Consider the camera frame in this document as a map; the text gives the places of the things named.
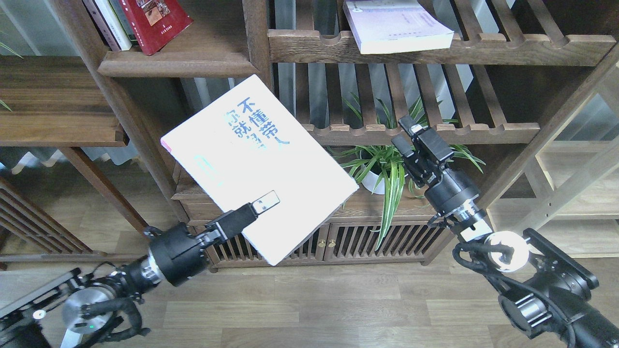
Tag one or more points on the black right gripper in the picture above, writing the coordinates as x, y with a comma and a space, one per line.
450, 192

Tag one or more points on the red cover book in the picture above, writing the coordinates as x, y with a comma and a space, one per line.
155, 22

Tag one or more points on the green spider plant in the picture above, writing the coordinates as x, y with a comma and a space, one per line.
393, 170

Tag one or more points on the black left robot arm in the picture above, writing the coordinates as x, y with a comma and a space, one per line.
105, 308

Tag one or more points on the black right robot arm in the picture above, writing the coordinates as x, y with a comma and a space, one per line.
540, 288

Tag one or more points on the pale purple white book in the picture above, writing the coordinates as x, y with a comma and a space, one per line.
395, 26

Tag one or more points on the dark wooden bookshelf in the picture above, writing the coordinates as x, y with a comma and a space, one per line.
507, 93

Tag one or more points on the white spine book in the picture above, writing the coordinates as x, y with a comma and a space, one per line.
119, 39

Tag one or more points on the white plant pot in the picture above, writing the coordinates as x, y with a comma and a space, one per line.
371, 180

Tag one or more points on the light wooden shelf frame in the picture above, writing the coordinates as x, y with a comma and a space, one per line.
569, 189

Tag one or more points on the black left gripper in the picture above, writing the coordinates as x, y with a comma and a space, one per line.
176, 255

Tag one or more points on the dark green black book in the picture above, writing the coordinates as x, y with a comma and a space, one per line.
120, 13

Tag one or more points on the white book Chinese title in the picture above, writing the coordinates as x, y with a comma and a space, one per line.
246, 144

